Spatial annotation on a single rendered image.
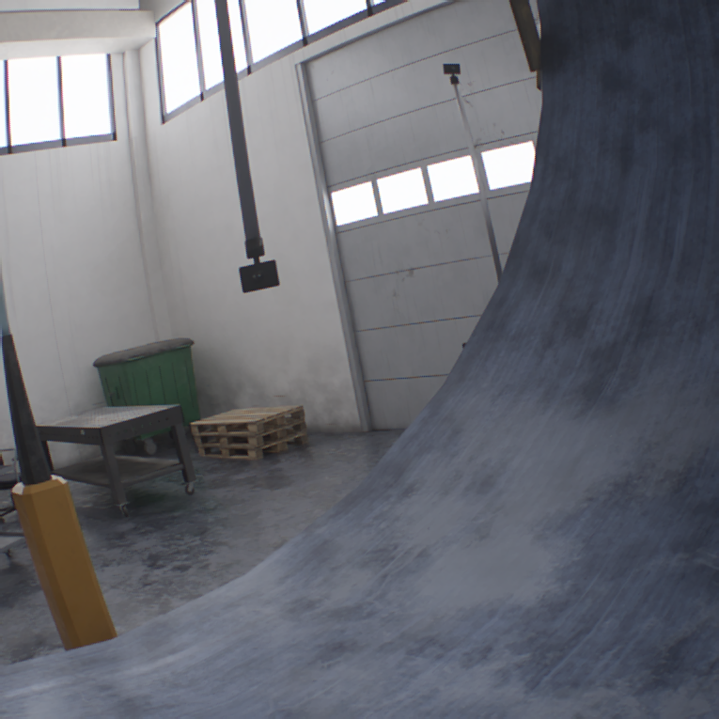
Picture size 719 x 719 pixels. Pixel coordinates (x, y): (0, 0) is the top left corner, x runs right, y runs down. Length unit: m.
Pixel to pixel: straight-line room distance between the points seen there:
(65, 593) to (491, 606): 0.64
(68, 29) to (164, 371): 5.51
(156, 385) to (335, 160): 3.78
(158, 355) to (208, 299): 1.16
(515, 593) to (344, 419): 9.34
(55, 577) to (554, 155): 0.93
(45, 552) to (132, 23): 11.93
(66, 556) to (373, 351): 8.55
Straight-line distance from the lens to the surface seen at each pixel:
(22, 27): 11.89
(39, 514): 1.06
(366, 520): 0.81
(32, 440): 1.07
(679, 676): 0.48
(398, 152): 8.95
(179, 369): 11.21
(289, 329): 10.29
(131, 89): 12.99
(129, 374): 10.78
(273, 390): 10.76
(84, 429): 7.82
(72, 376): 11.74
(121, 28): 12.62
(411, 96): 8.84
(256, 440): 9.23
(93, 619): 1.11
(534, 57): 1.33
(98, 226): 12.22
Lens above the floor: 1.66
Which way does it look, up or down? 5 degrees down
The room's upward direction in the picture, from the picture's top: 11 degrees counter-clockwise
